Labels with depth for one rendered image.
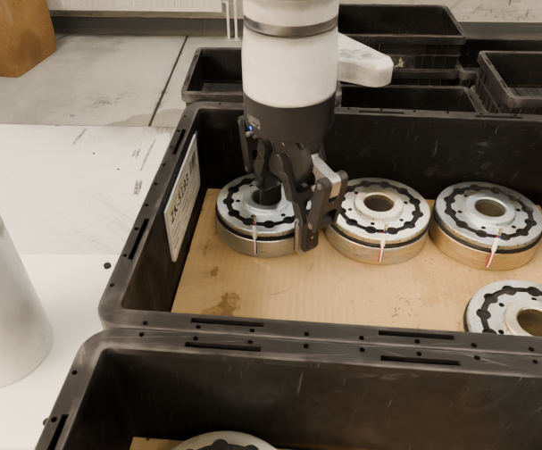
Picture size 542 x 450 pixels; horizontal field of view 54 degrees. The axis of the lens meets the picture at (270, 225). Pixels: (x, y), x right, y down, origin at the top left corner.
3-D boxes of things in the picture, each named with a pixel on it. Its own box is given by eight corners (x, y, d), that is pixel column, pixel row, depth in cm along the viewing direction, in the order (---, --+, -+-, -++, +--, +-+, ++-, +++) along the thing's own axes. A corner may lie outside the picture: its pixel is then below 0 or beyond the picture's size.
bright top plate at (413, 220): (327, 241, 50) (328, 237, 49) (326, 179, 58) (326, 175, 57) (437, 246, 49) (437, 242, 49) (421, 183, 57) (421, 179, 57)
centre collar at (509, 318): (511, 351, 40) (513, 345, 39) (494, 302, 44) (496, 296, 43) (579, 354, 39) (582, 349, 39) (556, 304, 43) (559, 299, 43)
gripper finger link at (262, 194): (281, 185, 53) (280, 214, 55) (277, 181, 53) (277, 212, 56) (262, 192, 52) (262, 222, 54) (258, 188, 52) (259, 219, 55)
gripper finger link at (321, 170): (295, 147, 43) (289, 165, 45) (327, 188, 42) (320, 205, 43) (319, 138, 44) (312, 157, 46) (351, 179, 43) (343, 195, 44)
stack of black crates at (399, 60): (324, 161, 190) (334, 35, 161) (321, 120, 213) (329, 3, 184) (437, 163, 189) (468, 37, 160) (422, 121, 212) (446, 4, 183)
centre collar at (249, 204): (237, 212, 52) (237, 207, 52) (248, 184, 56) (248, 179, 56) (286, 219, 52) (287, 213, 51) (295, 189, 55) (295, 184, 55)
